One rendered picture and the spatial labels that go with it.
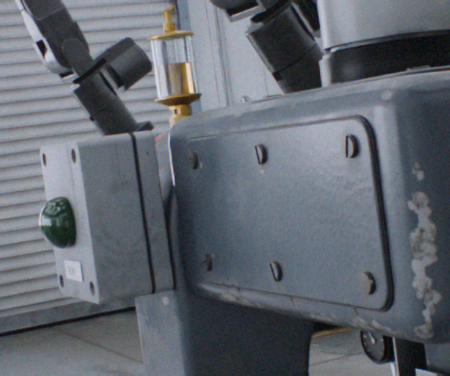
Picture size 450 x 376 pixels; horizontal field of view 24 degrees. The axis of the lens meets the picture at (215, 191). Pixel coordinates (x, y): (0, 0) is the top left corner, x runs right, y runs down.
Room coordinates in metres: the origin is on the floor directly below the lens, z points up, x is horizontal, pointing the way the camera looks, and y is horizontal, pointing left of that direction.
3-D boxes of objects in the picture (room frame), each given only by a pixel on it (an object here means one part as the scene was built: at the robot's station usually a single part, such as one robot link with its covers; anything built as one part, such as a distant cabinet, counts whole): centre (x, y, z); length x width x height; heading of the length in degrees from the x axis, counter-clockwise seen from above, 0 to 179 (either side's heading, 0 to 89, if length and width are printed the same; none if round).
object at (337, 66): (0.64, -0.12, 1.35); 0.09 x 0.09 x 0.03
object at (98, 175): (0.60, 0.07, 1.29); 0.08 x 0.05 x 0.09; 25
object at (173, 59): (0.63, 0.01, 1.37); 0.03 x 0.02 x 0.03; 25
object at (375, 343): (0.76, -0.11, 1.16); 0.04 x 0.02 x 0.04; 25
